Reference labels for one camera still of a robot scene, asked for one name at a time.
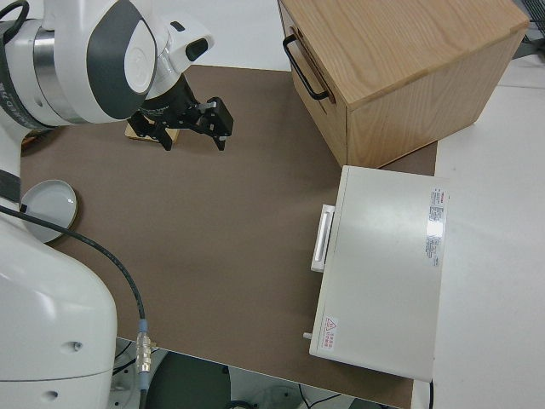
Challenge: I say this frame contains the dark round floor base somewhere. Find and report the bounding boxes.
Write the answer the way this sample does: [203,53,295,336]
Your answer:
[148,351,232,409]

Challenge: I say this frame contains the white toaster oven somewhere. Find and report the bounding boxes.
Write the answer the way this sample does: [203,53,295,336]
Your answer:
[308,164,451,383]

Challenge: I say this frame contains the gray round plate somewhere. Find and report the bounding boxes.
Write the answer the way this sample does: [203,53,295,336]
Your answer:
[20,178,81,245]

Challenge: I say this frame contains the wooden drawer cabinet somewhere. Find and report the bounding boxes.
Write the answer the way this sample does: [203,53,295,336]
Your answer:
[276,0,531,170]

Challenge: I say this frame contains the dark mesh panel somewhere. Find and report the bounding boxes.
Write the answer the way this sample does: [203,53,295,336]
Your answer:
[521,0,545,43]

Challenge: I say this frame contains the black cabinet handle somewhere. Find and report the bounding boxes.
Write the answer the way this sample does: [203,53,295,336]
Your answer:
[282,33,331,101]

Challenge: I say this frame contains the brown wicker basket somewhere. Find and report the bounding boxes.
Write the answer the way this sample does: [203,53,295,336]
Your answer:
[21,129,55,147]

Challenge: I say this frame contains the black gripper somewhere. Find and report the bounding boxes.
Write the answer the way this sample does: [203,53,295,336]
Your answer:
[129,80,234,153]

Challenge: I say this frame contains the wooden mug tree stand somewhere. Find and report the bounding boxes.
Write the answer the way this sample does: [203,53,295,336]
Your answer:
[124,122,179,144]

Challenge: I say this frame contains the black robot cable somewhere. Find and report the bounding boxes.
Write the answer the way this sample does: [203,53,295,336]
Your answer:
[0,204,155,409]

